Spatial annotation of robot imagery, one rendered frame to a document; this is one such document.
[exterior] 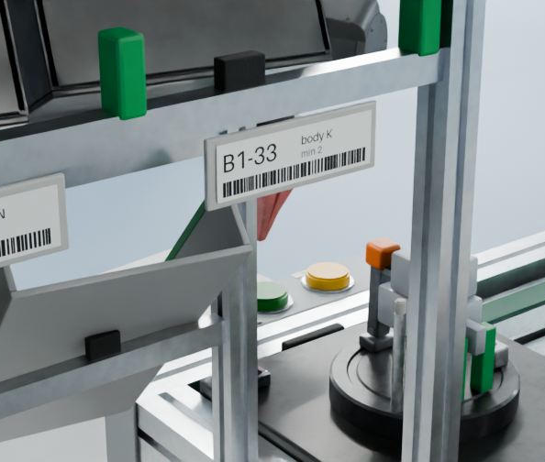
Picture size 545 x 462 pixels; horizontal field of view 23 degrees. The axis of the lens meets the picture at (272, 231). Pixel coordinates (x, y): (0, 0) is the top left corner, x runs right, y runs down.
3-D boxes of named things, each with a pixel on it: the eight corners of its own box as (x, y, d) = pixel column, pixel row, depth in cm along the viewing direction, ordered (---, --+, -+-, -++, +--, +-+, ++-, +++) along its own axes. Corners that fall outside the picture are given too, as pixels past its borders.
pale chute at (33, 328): (-57, 456, 88) (-73, 393, 90) (129, 411, 94) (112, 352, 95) (10, 299, 64) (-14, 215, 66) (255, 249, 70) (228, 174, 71)
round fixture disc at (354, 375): (291, 386, 100) (291, 362, 100) (427, 335, 108) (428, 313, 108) (418, 466, 90) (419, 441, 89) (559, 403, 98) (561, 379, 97)
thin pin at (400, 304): (388, 409, 93) (392, 299, 90) (396, 406, 94) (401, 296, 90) (395, 413, 93) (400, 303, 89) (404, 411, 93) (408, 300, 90)
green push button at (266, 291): (233, 309, 117) (233, 288, 116) (270, 297, 119) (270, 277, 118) (261, 324, 114) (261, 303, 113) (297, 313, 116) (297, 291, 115)
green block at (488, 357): (469, 388, 96) (472, 325, 94) (481, 382, 97) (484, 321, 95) (481, 394, 95) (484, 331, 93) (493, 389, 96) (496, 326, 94)
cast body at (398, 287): (375, 321, 98) (379, 233, 96) (419, 305, 101) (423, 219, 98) (458, 364, 92) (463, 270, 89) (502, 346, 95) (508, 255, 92)
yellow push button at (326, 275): (296, 288, 121) (296, 268, 120) (330, 277, 123) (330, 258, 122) (324, 303, 118) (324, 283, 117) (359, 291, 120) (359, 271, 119)
